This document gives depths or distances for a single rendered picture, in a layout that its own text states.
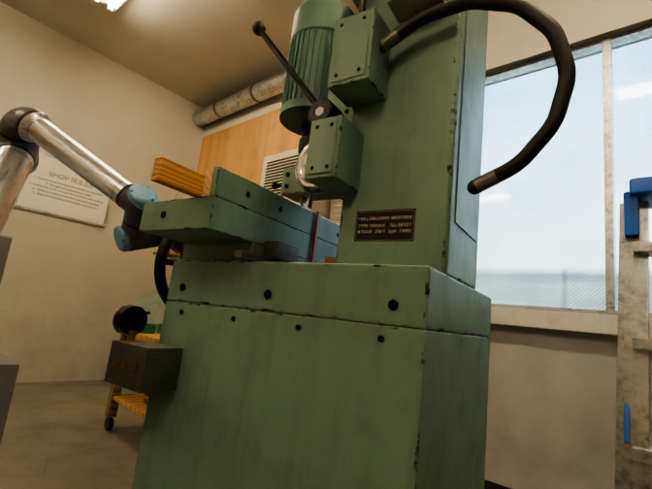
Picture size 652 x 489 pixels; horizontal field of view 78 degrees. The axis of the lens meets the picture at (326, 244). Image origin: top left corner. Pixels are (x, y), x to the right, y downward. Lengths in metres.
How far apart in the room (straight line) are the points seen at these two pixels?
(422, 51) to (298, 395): 0.67
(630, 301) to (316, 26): 1.04
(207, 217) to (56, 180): 3.12
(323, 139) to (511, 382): 1.58
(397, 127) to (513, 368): 1.48
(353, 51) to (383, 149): 0.19
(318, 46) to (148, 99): 3.31
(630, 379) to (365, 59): 0.96
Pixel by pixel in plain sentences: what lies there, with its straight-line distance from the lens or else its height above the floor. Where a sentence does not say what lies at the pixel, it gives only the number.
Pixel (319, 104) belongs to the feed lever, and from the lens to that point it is 0.87.
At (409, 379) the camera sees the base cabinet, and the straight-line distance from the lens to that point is 0.59.
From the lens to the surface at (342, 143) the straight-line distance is 0.76.
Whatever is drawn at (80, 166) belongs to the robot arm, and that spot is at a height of 1.10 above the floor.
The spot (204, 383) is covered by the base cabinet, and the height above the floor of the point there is 0.57.
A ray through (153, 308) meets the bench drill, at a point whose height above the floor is 0.65.
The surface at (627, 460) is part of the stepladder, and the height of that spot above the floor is 0.47.
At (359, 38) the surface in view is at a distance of 0.86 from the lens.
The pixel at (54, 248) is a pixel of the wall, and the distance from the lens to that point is 3.78.
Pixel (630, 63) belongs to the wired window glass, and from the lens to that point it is 2.44.
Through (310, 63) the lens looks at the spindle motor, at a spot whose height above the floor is 1.31.
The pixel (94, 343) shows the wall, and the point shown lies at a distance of 3.92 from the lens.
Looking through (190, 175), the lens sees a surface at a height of 0.93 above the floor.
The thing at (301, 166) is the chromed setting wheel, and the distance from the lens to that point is 0.87.
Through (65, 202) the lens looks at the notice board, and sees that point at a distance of 3.81.
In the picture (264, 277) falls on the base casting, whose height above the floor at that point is 0.77.
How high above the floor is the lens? 0.71
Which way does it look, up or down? 10 degrees up
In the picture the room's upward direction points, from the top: 7 degrees clockwise
